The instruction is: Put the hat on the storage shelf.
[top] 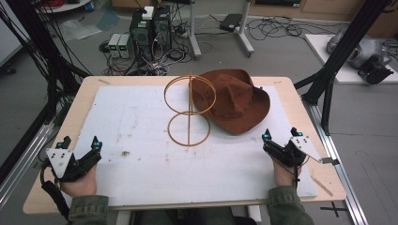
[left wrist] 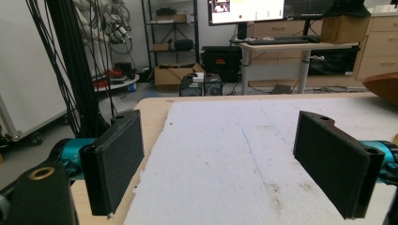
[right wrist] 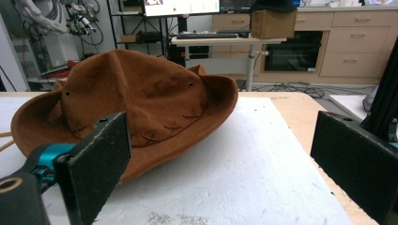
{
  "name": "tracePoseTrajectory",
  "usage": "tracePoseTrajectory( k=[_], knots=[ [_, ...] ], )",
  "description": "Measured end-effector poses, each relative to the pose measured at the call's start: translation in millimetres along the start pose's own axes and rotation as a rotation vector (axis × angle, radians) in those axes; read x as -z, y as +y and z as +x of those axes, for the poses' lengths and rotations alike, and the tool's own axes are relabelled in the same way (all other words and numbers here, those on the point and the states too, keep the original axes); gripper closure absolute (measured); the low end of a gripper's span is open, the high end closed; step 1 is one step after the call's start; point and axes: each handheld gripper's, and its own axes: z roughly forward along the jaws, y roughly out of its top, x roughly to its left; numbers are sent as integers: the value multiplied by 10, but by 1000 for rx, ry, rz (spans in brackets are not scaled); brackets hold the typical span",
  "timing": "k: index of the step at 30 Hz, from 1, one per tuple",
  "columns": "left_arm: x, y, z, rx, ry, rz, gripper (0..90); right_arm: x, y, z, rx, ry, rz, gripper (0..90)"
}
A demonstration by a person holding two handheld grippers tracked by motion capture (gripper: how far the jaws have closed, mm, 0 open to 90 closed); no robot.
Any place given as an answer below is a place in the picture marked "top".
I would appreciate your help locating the person's legs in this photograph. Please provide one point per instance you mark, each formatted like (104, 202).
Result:
(187, 217)

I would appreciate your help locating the white panel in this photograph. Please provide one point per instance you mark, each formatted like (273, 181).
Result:
(9, 40)

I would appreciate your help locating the white foam mat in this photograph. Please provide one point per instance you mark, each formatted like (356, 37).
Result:
(150, 168)

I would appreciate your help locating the thin wooden stick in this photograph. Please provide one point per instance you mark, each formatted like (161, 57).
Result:
(322, 186)

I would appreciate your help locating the black metal frame post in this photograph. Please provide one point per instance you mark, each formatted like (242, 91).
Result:
(40, 47)
(344, 50)

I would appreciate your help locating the person's left hand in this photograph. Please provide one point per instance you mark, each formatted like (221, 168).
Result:
(79, 184)

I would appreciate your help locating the small white box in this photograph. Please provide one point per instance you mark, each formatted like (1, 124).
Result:
(148, 12)

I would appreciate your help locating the grey power supply unit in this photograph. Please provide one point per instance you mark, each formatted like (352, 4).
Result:
(114, 45)
(125, 46)

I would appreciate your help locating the white floor board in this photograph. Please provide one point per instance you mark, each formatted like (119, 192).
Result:
(344, 75)

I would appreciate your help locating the grey helmet-like shell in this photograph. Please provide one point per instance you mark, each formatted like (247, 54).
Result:
(366, 50)

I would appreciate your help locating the white stand leg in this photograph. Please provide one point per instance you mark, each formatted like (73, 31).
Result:
(194, 31)
(245, 34)

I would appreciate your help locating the grey metal tab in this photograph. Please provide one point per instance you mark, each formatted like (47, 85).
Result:
(331, 161)

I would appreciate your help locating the round white table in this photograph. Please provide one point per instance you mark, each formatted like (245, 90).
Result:
(65, 6)

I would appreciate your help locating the teal sheet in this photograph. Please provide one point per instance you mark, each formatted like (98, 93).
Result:
(108, 19)

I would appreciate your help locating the flat black box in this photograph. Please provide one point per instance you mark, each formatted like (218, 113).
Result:
(231, 22)

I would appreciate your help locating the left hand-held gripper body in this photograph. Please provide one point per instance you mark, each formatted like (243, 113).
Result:
(61, 161)

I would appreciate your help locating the brown felt hat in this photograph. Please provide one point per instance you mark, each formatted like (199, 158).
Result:
(233, 100)

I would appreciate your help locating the black device on board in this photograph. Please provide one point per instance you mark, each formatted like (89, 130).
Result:
(374, 70)

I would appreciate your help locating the person's right hand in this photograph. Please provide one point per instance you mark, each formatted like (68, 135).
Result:
(283, 175)

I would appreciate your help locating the black computer tower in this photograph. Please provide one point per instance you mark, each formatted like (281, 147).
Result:
(162, 26)
(141, 34)

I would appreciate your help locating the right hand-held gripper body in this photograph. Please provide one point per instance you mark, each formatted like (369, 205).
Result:
(300, 148)

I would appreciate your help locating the aluminium rail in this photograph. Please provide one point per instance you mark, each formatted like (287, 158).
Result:
(22, 162)
(341, 168)

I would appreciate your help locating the clear plastic sheet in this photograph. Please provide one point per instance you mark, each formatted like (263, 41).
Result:
(78, 29)

